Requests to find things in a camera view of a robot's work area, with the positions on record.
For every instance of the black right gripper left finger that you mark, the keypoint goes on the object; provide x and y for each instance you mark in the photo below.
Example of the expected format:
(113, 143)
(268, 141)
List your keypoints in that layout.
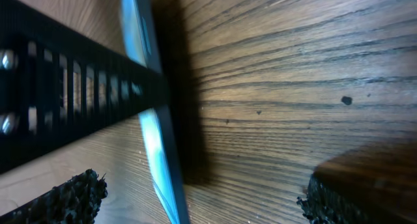
(76, 201)

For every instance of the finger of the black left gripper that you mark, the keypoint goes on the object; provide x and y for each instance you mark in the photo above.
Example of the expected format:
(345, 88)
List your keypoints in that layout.
(58, 86)

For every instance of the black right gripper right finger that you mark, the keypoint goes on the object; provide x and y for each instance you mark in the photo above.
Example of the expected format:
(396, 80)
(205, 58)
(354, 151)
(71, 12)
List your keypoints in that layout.
(329, 200)

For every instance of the blue Galaxy smartphone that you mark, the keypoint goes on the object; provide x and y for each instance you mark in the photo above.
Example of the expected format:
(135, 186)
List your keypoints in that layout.
(156, 123)

